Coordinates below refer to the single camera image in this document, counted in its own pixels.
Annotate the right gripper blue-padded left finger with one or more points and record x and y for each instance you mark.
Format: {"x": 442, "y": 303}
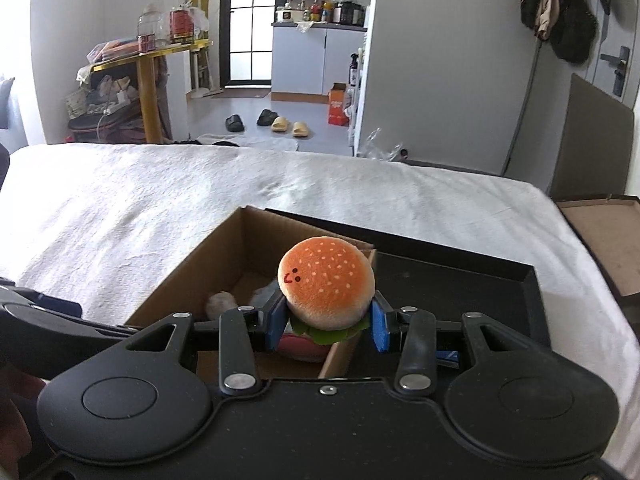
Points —
{"x": 242, "y": 332}

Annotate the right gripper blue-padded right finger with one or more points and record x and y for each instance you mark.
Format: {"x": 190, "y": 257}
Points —
{"x": 410, "y": 334}

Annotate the hamburger plush toy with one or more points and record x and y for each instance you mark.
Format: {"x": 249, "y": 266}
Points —
{"x": 328, "y": 284}

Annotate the white crumpled soft item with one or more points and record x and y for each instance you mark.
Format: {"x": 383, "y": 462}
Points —
{"x": 219, "y": 303}

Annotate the brown cardboard box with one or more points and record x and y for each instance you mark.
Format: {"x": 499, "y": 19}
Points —
{"x": 240, "y": 256}

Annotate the black tray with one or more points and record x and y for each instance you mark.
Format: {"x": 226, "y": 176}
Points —
{"x": 449, "y": 281}

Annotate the white fluffy blanket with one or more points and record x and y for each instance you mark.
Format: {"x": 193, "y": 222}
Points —
{"x": 104, "y": 225}

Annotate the white floor mat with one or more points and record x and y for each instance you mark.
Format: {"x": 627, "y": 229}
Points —
{"x": 268, "y": 143}

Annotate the black slipper left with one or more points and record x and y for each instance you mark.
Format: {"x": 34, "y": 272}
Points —
{"x": 234, "y": 124}

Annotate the black slipper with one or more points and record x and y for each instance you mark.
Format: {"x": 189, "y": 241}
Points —
{"x": 234, "y": 124}
{"x": 266, "y": 118}

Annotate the beige slipper right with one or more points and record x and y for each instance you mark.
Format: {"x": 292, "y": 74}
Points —
{"x": 300, "y": 130}

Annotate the beige slipper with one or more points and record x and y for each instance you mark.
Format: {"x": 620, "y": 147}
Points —
{"x": 280, "y": 125}
{"x": 300, "y": 130}

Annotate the beige slipper left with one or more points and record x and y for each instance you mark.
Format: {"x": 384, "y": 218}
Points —
{"x": 280, "y": 125}

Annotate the black slipper right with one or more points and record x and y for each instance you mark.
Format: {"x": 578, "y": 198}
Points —
{"x": 266, "y": 118}

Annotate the orange carton box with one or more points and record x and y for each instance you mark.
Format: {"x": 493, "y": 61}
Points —
{"x": 336, "y": 100}

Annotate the flat cardboard piece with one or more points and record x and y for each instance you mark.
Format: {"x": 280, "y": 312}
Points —
{"x": 589, "y": 184}

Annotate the white kitchen cabinet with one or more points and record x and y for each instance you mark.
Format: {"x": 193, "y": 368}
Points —
{"x": 306, "y": 65}

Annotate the red canister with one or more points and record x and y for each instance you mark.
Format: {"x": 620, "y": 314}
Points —
{"x": 181, "y": 28}

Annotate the glass jar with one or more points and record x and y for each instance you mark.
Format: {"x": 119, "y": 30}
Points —
{"x": 147, "y": 28}

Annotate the black-framed glass door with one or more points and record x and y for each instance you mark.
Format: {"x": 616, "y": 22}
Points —
{"x": 245, "y": 42}

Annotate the hanging dark clothes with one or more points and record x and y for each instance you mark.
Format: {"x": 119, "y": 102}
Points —
{"x": 568, "y": 26}

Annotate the grey door with handle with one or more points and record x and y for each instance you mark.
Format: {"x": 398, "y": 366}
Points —
{"x": 614, "y": 62}

